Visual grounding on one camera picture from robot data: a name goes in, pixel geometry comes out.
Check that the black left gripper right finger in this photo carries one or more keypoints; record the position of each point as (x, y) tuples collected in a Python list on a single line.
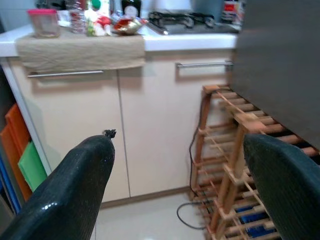
[(290, 195)]

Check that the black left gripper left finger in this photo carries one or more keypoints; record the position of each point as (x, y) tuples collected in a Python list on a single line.
[(67, 195)]

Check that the pink lidded clear container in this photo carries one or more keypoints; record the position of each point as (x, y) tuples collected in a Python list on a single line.
[(43, 23)]

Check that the grey mini fridge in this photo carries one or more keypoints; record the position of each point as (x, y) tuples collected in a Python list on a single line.
[(275, 62)]

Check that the green cutting board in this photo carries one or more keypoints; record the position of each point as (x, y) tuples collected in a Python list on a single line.
[(32, 165)]

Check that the blue cutting board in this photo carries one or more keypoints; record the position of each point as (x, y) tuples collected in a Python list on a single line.
[(7, 190)]

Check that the orange cutting board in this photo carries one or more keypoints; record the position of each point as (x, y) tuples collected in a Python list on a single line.
[(12, 160), (18, 125)]

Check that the beige cabinet door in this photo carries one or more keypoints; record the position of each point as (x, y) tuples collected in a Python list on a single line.
[(160, 125), (75, 130)]

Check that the wooden slatted rack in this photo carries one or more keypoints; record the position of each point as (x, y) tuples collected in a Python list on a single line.
[(235, 155)]

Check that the beige burlap cloth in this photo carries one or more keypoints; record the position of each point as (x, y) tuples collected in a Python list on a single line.
[(80, 52)]

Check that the white green juice carton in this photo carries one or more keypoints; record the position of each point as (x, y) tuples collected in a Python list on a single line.
[(97, 22)]

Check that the clear red labelled plastic bottle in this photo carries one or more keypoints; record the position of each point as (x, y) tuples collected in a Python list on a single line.
[(77, 20)]

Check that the colourful printed box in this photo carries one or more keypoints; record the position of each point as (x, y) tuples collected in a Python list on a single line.
[(232, 11)]

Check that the steel gas stove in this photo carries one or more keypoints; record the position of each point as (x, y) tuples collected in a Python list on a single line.
[(190, 28)]

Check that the dark glass bottle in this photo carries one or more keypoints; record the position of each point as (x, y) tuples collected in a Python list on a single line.
[(131, 7)]

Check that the grey metal pot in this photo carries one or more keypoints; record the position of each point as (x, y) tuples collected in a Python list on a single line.
[(208, 10)]

